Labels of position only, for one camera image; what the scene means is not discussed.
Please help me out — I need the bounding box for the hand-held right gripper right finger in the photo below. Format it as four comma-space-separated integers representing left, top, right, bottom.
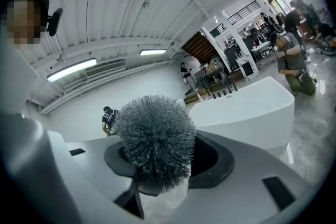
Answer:
187, 130, 319, 224

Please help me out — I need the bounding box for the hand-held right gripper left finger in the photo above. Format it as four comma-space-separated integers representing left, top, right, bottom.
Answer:
49, 131, 144, 220

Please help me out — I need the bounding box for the grey bristle toilet brush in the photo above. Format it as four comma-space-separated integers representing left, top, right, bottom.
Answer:
112, 94, 198, 197

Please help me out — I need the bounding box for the white bathtub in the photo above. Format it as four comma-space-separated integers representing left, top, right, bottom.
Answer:
178, 76, 296, 152

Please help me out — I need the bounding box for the ceiling tube light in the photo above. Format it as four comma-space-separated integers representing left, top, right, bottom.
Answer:
46, 58, 97, 83
139, 48, 167, 57

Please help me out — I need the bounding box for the white air conditioner unit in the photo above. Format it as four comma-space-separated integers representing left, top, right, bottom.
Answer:
85, 59, 127, 79

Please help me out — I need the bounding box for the person's white shirt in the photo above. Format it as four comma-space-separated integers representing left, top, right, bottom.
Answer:
0, 26, 55, 119

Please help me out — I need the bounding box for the person's face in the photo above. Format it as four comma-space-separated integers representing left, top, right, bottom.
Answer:
6, 0, 43, 50

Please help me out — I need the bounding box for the brown staircase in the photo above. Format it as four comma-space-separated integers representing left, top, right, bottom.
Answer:
182, 30, 219, 62

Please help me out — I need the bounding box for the white pillar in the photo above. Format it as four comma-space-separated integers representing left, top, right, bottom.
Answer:
222, 9, 260, 82

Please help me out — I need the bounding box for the black head-worn camera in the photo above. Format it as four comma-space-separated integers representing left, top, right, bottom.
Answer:
46, 7, 64, 37

